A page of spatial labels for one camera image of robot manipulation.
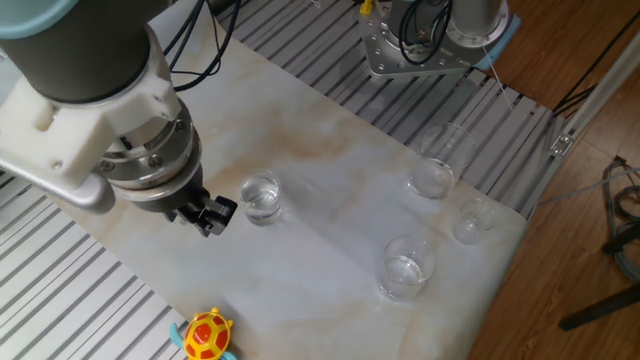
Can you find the aluminium frame bar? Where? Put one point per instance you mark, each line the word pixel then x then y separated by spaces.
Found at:
pixel 595 100

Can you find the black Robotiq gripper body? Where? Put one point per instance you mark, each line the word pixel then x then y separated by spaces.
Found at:
pixel 172 197

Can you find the yellow plug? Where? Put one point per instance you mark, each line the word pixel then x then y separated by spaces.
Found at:
pixel 366 6

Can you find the small water-filled glass beaker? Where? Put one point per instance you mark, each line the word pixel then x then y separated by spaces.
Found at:
pixel 260 210

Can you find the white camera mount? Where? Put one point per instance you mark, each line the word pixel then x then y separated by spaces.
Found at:
pixel 75 135

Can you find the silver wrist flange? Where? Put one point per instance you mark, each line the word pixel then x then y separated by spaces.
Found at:
pixel 155 155

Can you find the medium glass beaker with water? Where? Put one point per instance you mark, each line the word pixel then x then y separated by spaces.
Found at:
pixel 402 275

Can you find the large glass beaker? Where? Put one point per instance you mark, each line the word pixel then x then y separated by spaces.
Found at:
pixel 432 175

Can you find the black stand leg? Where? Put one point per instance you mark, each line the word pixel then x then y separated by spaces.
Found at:
pixel 622 240
pixel 600 307

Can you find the marble pattern table mat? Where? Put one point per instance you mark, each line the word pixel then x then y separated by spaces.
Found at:
pixel 310 260

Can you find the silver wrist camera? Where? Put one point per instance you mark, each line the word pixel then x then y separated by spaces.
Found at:
pixel 85 197

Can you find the yellow orange toy turtle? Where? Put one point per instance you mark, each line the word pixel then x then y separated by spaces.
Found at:
pixel 207 337

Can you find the tiny empty glass beaker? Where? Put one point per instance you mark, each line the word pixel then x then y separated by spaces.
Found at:
pixel 470 227

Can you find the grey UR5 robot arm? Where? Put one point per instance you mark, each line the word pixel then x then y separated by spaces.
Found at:
pixel 75 60

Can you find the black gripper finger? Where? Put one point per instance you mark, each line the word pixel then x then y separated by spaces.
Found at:
pixel 222 209
pixel 202 222

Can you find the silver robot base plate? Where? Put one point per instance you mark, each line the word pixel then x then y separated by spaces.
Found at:
pixel 395 55

